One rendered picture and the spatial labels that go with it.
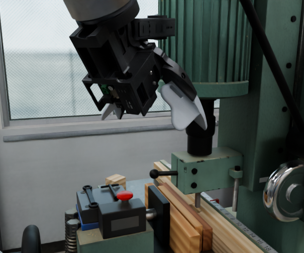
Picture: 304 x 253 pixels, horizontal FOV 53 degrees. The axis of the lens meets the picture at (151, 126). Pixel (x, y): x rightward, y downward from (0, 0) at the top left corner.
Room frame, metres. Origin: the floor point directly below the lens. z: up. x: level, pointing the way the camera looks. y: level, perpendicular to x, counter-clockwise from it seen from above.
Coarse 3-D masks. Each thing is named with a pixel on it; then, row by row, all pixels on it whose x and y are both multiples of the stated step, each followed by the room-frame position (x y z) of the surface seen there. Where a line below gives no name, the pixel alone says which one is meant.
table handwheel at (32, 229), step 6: (30, 228) 0.52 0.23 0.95; (36, 228) 0.54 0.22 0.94; (24, 234) 0.50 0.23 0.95; (30, 234) 0.50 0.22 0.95; (36, 234) 0.51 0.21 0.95; (24, 240) 0.48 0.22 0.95; (30, 240) 0.48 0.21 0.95; (36, 240) 0.49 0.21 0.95; (24, 246) 0.47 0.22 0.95; (30, 246) 0.47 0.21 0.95; (36, 246) 0.47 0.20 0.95; (24, 252) 0.46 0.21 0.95; (30, 252) 0.46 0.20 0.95; (36, 252) 0.46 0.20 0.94
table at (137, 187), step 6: (138, 180) 0.87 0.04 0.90; (144, 180) 0.87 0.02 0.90; (150, 180) 0.87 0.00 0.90; (156, 180) 0.87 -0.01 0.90; (126, 186) 0.83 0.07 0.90; (132, 186) 0.83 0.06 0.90; (138, 186) 0.83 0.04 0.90; (144, 186) 0.83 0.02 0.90; (156, 186) 0.83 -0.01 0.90; (132, 192) 0.79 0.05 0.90; (138, 192) 0.79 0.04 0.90; (144, 192) 0.79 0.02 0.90; (132, 198) 0.75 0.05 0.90; (144, 198) 0.75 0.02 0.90; (144, 204) 0.72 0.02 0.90; (156, 240) 0.56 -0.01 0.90; (156, 246) 0.54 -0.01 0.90; (162, 246) 0.54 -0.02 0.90; (168, 246) 0.54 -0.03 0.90; (156, 252) 0.52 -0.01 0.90; (162, 252) 0.52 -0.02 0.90; (168, 252) 0.52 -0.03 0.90; (204, 252) 0.52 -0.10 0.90; (210, 252) 0.52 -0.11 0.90
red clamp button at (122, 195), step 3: (120, 192) 0.52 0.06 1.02; (123, 192) 0.52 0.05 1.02; (126, 192) 0.52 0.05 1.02; (129, 192) 0.52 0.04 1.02; (117, 195) 0.52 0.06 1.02; (120, 195) 0.51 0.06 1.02; (123, 195) 0.51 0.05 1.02; (126, 195) 0.51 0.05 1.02; (129, 195) 0.51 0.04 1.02; (132, 195) 0.52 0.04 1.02; (120, 198) 0.51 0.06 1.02; (123, 198) 0.51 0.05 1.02; (126, 198) 0.51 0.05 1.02; (129, 198) 0.51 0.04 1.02
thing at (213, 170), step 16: (176, 160) 0.60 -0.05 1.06; (192, 160) 0.57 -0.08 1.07; (208, 160) 0.58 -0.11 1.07; (224, 160) 0.59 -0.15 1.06; (240, 160) 0.61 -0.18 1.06; (176, 176) 0.60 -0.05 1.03; (192, 176) 0.57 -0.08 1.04; (208, 176) 0.58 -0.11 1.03; (224, 176) 0.59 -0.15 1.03; (192, 192) 0.57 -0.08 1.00
